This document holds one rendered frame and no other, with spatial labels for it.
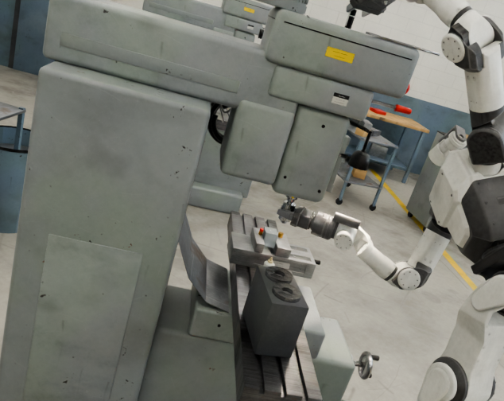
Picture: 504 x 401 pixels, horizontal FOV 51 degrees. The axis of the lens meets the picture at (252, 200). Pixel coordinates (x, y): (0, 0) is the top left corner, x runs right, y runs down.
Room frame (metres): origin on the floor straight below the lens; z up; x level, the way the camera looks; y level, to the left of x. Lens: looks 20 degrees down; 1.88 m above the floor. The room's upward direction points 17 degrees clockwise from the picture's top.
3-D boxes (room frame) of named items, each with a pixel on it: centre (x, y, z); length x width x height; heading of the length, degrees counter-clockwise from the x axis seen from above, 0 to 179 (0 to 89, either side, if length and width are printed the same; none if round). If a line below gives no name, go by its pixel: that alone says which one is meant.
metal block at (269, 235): (1.96, -0.11, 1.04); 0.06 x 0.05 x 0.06; 12
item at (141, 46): (1.73, 0.36, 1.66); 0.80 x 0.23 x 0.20; 100
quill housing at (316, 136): (1.81, -0.13, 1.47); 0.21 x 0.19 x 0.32; 10
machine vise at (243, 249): (1.96, -0.14, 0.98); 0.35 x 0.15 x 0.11; 102
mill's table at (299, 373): (1.81, -0.14, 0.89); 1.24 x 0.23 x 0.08; 10
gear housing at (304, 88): (1.80, -0.09, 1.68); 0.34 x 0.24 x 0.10; 100
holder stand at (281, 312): (1.45, -0.17, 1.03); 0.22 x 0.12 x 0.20; 17
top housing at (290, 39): (1.81, -0.12, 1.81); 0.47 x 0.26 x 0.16; 100
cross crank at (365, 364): (1.90, -0.63, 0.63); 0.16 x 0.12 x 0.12; 100
